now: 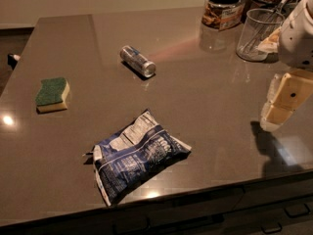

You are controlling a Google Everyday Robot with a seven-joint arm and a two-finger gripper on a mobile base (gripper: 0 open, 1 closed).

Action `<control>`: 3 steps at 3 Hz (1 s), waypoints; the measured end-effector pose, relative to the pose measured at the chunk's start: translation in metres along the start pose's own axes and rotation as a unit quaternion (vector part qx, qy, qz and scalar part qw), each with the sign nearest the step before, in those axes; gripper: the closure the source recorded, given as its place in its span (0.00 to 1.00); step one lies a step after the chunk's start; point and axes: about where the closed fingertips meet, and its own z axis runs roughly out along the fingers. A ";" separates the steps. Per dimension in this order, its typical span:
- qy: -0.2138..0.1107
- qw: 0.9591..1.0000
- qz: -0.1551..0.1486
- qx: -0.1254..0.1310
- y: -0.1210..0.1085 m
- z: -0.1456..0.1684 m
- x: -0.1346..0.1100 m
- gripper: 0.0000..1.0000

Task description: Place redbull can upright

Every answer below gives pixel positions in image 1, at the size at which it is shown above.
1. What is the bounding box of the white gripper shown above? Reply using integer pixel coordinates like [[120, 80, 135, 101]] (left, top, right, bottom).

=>
[[257, 0, 313, 132]]

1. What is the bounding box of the silver redbull can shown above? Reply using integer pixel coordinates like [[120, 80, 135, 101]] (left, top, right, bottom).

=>
[[119, 45, 157, 78]]

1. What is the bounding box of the clear plastic cup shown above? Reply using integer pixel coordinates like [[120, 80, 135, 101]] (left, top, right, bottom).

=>
[[236, 8, 285, 62]]

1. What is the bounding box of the metal whisk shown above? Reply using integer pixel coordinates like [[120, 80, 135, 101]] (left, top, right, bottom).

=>
[[236, 0, 298, 62]]

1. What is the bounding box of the glass jar black lid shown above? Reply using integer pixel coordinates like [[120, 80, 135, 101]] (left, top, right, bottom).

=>
[[201, 0, 245, 31]]

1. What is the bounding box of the blue chip bag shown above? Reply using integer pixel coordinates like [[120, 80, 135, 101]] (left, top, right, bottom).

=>
[[89, 110, 191, 206]]

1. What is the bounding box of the green yellow sponge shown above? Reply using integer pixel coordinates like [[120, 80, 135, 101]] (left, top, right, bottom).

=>
[[35, 77, 69, 114]]

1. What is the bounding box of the small black white object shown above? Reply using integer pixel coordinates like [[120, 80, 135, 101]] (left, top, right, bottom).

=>
[[7, 54, 21, 69]]

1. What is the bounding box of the black drawer handle right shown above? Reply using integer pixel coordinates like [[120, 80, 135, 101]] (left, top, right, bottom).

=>
[[284, 204, 311, 218]]

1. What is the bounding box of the black drawer handle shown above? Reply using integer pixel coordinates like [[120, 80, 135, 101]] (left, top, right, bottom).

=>
[[284, 204, 311, 218], [261, 223, 283, 235]]

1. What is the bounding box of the black drawer handle lower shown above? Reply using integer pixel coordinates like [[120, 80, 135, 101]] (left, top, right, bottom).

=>
[[261, 223, 283, 235]]

